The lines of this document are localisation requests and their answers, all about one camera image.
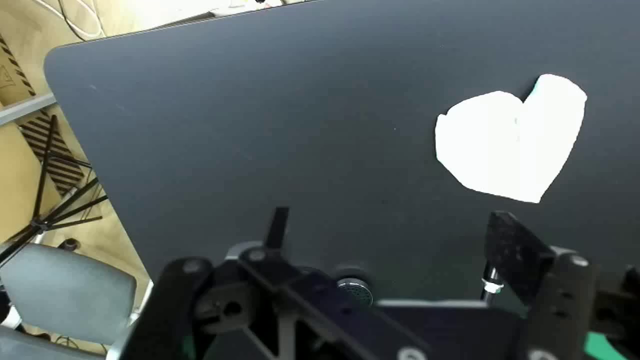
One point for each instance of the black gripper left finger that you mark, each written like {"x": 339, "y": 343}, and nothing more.
{"x": 333, "y": 313}

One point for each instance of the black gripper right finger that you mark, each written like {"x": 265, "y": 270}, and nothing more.
{"x": 516, "y": 257}

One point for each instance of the white cloth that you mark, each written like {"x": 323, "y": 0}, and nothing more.
{"x": 506, "y": 147}

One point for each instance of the grey chair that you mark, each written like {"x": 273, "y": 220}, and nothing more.
{"x": 66, "y": 293}

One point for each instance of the black light tripod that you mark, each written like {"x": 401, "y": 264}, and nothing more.
{"x": 47, "y": 212}

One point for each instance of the aluminium rail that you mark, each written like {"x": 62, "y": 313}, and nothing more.
{"x": 23, "y": 110}

